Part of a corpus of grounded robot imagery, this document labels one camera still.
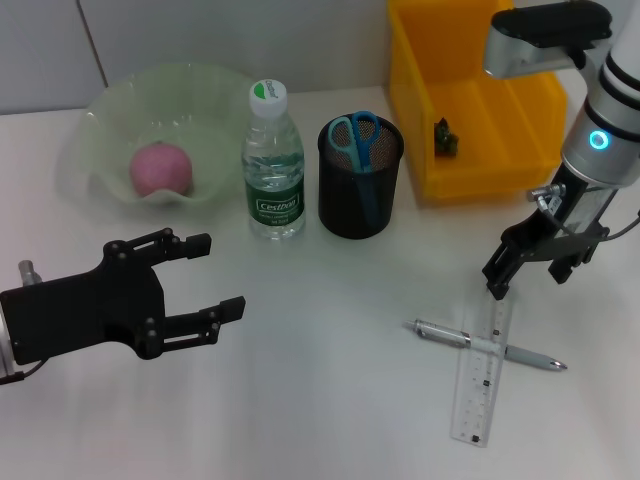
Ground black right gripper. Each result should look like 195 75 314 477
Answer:
481 164 617 302

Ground blue and teal scissors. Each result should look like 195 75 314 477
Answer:
327 110 382 226

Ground green glass fruit bowl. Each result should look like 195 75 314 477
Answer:
56 61 254 210

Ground silver grey pen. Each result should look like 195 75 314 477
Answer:
402 318 569 373

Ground clear water bottle green label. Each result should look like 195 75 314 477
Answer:
240 79 308 242

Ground black mesh pen holder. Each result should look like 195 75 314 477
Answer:
315 113 406 242

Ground yellow plastic bin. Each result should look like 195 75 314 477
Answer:
386 0 570 207

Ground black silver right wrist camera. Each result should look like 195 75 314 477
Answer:
482 0 614 80

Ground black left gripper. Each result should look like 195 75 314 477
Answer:
0 227 248 366

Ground pink peach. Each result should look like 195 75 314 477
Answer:
129 141 194 198

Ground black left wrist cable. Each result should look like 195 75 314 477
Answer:
0 358 47 386

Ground clear plastic ruler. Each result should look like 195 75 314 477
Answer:
449 292 517 448

